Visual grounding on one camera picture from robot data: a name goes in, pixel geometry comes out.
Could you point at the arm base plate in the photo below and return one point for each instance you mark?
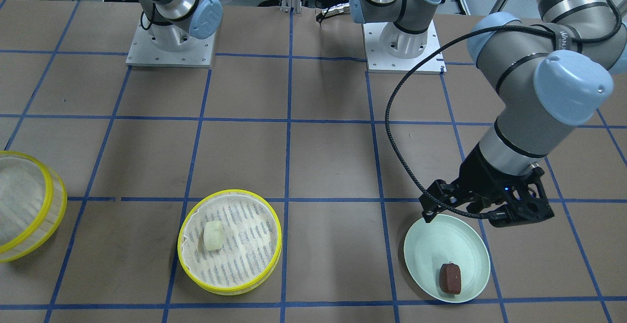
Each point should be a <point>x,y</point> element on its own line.
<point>390,51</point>
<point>158,46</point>

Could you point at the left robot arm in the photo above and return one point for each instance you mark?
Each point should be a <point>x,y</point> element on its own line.
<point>552,77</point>

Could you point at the light green plate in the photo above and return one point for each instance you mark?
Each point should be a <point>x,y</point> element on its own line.
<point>446,240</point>

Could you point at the brown steamed bun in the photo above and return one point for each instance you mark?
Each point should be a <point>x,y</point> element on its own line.
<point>450,281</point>

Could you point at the white steamed bun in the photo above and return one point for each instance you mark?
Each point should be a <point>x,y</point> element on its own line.
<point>213,235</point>

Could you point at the yellow steamer basket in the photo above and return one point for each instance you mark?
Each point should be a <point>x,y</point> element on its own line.
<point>250,252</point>
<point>33,201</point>

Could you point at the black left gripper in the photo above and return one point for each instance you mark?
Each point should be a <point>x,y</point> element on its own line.
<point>482,172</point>

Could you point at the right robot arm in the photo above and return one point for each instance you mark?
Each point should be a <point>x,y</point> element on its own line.
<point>199,18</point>

